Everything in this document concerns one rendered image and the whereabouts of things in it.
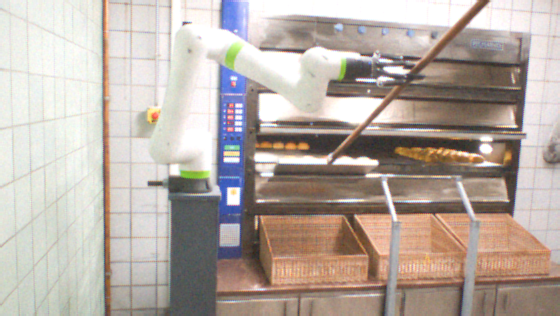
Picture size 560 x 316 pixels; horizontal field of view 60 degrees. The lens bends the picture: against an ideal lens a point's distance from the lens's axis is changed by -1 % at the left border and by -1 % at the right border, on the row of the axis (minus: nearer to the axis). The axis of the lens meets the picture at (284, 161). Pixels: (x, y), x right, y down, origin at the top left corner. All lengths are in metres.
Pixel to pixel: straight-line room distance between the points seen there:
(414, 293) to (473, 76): 1.50
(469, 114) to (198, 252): 2.19
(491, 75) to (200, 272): 2.42
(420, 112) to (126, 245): 2.05
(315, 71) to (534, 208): 2.64
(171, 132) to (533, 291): 2.42
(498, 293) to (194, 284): 1.90
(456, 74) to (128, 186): 2.22
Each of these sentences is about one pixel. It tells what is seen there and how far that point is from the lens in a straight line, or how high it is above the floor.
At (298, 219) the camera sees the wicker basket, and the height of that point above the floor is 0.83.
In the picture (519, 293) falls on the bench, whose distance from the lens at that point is 3.34.
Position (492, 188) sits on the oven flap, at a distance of 3.71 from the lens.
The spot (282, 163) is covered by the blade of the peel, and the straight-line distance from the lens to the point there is 2.55.
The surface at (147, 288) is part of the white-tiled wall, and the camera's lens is 3.23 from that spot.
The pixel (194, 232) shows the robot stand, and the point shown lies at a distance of 1.98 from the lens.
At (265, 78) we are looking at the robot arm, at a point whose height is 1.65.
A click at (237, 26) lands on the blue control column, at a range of 3.01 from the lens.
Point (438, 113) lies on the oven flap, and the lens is 3.42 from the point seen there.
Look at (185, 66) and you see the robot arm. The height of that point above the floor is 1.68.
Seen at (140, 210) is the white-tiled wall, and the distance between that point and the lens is 3.09.
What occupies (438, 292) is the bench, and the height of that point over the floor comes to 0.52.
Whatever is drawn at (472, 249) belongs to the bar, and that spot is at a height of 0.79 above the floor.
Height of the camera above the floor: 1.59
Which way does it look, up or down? 7 degrees down
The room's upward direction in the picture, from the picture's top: 2 degrees clockwise
